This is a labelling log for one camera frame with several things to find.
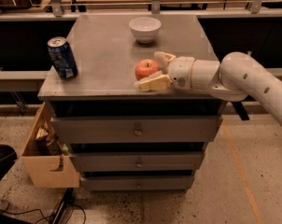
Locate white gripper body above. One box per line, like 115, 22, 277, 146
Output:
167, 57, 195, 90

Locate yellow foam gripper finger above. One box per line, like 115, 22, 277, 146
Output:
154, 51, 176, 74
134, 71, 173, 91

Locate red apple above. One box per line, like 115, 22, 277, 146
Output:
134, 59, 160, 80

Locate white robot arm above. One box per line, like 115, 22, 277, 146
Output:
134, 51, 282, 126

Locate white ceramic bowl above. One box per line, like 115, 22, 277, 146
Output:
129, 17, 162, 43

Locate grey drawer cabinet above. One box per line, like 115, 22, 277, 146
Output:
39, 15, 226, 185

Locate blue soda can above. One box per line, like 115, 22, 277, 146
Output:
48, 36, 78, 79

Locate top grey drawer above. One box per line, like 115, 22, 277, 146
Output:
50, 116, 222, 144

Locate grey drawer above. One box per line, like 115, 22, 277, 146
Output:
50, 116, 222, 144
80, 175, 194, 191
70, 152, 203, 173

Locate middle grey drawer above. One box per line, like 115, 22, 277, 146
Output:
70, 152, 203, 173

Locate bottom grey drawer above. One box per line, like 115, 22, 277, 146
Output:
80, 175, 194, 191

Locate snack bags in box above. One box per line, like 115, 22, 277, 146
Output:
35, 122, 69, 156

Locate wooden side box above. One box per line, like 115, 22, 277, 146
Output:
21, 104, 79, 189

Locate black chair seat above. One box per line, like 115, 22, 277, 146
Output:
0, 145, 17, 181

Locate metal shelf rail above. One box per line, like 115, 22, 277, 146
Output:
0, 0, 282, 21

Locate black floor cables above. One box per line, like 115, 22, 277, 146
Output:
0, 189, 87, 224

